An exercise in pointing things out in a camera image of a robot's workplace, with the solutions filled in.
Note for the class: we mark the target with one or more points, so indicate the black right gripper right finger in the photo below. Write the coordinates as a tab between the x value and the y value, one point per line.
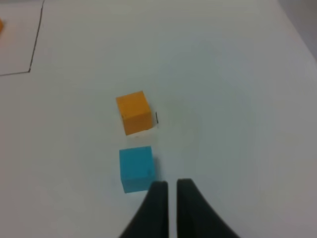
195	217

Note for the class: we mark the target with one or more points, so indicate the blue cube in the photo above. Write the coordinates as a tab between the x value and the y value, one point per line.
137	168

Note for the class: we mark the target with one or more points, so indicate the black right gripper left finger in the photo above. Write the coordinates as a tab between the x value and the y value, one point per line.
151	219

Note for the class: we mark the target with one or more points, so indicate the orange template cube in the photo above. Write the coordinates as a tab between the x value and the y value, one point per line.
1	25

